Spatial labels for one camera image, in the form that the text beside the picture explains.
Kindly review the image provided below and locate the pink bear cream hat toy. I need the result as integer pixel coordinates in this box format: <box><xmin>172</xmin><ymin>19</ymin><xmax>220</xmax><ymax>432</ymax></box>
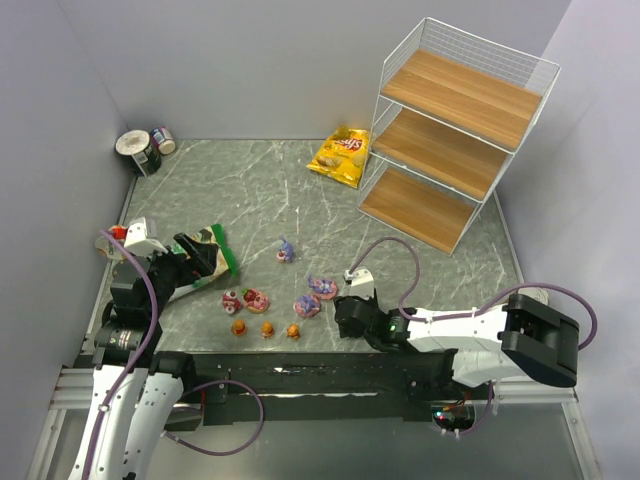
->
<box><xmin>221</xmin><ymin>290</ymin><xmax>243</xmax><ymax>315</ymax></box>

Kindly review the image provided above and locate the pink bear strawberry donut toy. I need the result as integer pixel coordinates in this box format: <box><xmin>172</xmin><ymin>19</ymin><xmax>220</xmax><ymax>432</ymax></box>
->
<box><xmin>242</xmin><ymin>288</ymin><xmax>270</xmax><ymax>314</ymax></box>

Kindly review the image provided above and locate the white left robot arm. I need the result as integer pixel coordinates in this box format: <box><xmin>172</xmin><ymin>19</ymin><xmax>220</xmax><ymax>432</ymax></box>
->
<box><xmin>70</xmin><ymin>224</ymin><xmax>237</xmax><ymax>479</ymax></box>

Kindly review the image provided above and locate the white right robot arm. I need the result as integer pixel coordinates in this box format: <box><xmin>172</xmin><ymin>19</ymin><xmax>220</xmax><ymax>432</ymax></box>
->
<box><xmin>334</xmin><ymin>294</ymin><xmax>579</xmax><ymax>388</ymax></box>

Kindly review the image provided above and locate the green cassava chips bag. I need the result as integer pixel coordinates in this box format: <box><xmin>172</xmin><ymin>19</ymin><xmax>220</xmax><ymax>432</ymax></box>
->
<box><xmin>169</xmin><ymin>224</ymin><xmax>239</xmax><ymax>301</ymax></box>

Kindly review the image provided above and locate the purple bunny on pink donut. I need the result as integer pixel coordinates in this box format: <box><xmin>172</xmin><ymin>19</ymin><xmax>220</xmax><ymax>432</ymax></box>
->
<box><xmin>307</xmin><ymin>275</ymin><xmax>338</xmax><ymax>301</ymax></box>

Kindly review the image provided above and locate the purple bunny donut toy front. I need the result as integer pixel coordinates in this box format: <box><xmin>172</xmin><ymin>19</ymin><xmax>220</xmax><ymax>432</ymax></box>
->
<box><xmin>293</xmin><ymin>294</ymin><xmax>321</xmax><ymax>318</ymax></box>

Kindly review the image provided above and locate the orange bear toy right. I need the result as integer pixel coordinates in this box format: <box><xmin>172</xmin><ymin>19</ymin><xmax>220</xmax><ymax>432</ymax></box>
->
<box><xmin>286</xmin><ymin>324</ymin><xmax>300</xmax><ymax>340</ymax></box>

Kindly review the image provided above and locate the orange bear toy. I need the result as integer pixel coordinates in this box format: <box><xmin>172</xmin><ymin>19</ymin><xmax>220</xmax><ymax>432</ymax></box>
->
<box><xmin>231</xmin><ymin>319</ymin><xmax>247</xmax><ymax>336</ymax></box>
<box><xmin>286</xmin><ymin>324</ymin><xmax>300</xmax><ymax>340</ymax></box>
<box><xmin>261</xmin><ymin>322</ymin><xmax>275</xmax><ymax>339</ymax></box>

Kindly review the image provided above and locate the orange bear toy left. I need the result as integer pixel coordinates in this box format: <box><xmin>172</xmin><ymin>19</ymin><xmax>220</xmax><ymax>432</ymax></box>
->
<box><xmin>231</xmin><ymin>319</ymin><xmax>247</xmax><ymax>336</ymax></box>

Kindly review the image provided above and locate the purple bunny toy standing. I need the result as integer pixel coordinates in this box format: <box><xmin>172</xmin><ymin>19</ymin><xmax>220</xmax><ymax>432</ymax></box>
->
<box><xmin>277</xmin><ymin>236</ymin><xmax>295</xmax><ymax>263</ymax></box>

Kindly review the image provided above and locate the orange bear toy middle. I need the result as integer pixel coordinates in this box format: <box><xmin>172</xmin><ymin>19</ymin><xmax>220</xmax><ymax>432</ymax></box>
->
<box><xmin>261</xmin><ymin>322</ymin><xmax>275</xmax><ymax>339</ymax></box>

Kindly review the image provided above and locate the blue white tipped can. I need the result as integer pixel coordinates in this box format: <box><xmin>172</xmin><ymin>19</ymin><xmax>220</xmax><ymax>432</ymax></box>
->
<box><xmin>149</xmin><ymin>126</ymin><xmax>176</xmax><ymax>155</ymax></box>

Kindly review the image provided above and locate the black labelled can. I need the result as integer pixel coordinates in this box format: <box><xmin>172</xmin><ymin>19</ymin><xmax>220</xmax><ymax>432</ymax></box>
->
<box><xmin>115</xmin><ymin>130</ymin><xmax>161</xmax><ymax>177</ymax></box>

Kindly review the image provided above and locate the yellow Lays chips bag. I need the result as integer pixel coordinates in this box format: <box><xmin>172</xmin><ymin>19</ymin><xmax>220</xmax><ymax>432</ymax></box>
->
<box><xmin>307</xmin><ymin>125</ymin><xmax>370</xmax><ymax>189</ymax></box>

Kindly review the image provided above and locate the silver top tin can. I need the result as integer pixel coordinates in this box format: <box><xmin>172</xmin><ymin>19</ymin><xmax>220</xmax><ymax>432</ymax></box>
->
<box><xmin>516</xmin><ymin>285</ymin><xmax>549</xmax><ymax>305</ymax></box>

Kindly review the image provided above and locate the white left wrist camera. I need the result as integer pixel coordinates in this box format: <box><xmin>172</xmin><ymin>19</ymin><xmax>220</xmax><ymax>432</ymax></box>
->
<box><xmin>124</xmin><ymin>217</ymin><xmax>168</xmax><ymax>257</ymax></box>

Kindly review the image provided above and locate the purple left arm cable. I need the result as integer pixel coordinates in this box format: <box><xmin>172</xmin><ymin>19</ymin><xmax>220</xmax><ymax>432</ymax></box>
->
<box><xmin>79</xmin><ymin>229</ymin><xmax>161</xmax><ymax>480</ymax></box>

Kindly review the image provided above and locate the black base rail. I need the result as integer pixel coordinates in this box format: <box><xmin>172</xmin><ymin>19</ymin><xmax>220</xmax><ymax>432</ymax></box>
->
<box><xmin>150</xmin><ymin>352</ymin><xmax>489</xmax><ymax>426</ymax></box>

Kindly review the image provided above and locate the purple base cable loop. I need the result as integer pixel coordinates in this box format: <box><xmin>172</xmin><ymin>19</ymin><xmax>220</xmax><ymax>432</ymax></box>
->
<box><xmin>159</xmin><ymin>379</ymin><xmax>265</xmax><ymax>457</ymax></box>

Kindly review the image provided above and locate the white wire wooden shelf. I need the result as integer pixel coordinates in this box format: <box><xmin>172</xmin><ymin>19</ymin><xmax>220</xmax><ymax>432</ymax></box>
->
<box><xmin>358</xmin><ymin>18</ymin><xmax>561</xmax><ymax>255</ymax></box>

